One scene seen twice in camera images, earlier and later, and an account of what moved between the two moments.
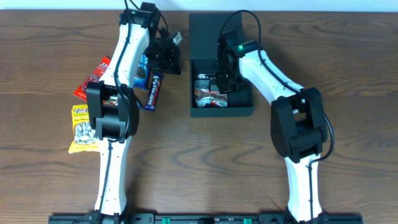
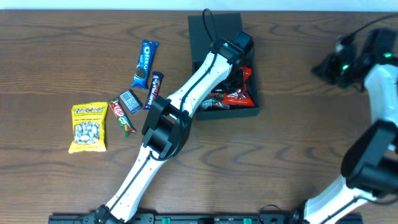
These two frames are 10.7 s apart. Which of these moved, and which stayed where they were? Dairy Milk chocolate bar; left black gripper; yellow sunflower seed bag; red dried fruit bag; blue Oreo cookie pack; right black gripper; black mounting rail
Moved: red dried fruit bag; right black gripper; left black gripper
Stayed: blue Oreo cookie pack; Dairy Milk chocolate bar; yellow sunflower seed bag; black mounting rail
